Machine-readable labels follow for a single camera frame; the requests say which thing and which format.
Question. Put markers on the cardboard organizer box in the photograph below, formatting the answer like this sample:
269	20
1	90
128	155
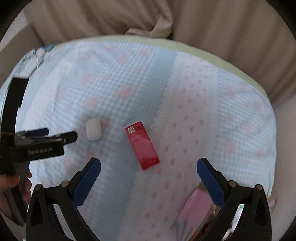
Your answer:
199	212

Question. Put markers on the beige sofa cushion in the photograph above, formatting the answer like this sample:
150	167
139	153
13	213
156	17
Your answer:
256	36

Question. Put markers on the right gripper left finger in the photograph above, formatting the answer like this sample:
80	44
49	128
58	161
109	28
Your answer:
42	220

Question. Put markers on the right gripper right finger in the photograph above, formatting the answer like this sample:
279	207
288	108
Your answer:
255	220

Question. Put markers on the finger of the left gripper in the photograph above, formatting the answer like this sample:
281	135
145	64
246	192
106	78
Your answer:
65	138
41	132

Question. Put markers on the white earbuds case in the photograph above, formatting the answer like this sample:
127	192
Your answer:
93	129

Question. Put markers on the red carton box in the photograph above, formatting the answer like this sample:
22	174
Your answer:
142	145

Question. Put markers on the checked blue pink blanket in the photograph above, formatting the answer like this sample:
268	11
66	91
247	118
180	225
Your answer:
192	105

